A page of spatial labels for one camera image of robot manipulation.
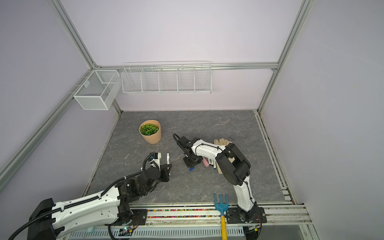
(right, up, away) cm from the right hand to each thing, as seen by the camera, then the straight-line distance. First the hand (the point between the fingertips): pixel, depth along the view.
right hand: (193, 164), depth 92 cm
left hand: (-11, +2, -15) cm, 19 cm away
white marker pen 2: (+13, -1, -1) cm, 13 cm away
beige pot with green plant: (-27, +21, +2) cm, 34 cm away
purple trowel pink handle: (+7, +3, -2) cm, 8 cm away
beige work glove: (+21, +13, +8) cm, 26 cm away
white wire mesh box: (-62, +47, +3) cm, 77 cm away
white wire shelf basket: (-18, +56, +6) cm, 59 cm away
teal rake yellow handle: (+15, -18, -17) cm, 29 cm away
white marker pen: (-13, +7, -15) cm, 21 cm away
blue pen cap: (-1, -2, -3) cm, 4 cm away
